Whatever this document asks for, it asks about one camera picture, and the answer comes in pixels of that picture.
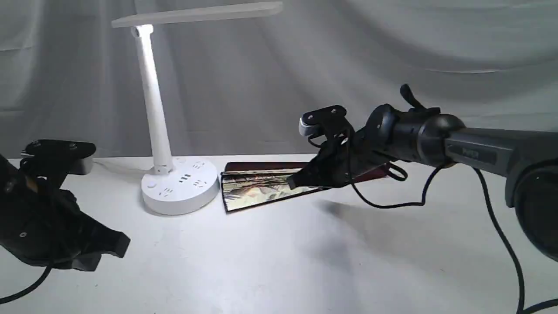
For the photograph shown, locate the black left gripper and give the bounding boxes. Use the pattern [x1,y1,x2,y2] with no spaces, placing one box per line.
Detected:
[1,155,131,272]

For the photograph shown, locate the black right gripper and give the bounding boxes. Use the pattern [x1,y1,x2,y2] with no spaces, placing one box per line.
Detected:
[287,126,388,189]

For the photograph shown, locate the painted paper folding fan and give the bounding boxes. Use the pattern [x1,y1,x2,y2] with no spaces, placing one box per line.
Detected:
[221,161,391,213]

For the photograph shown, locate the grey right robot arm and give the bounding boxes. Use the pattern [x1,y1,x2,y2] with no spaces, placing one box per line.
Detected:
[287,84,558,260]

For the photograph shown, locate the white desk lamp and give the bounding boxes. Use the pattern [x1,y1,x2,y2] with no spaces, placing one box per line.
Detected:
[111,1,283,216]

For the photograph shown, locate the grey backdrop curtain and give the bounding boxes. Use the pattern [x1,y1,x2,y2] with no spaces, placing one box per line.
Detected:
[0,0,558,158]

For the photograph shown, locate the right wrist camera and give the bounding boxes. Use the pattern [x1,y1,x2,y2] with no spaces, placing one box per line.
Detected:
[298,105,349,139]

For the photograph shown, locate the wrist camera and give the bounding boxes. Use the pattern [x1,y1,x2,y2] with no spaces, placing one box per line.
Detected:
[298,105,349,139]
[20,139,96,189]

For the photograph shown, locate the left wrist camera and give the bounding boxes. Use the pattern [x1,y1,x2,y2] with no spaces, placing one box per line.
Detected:
[20,139,96,189]

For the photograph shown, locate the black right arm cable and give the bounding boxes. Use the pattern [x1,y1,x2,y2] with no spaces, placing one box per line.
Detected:
[307,131,558,314]

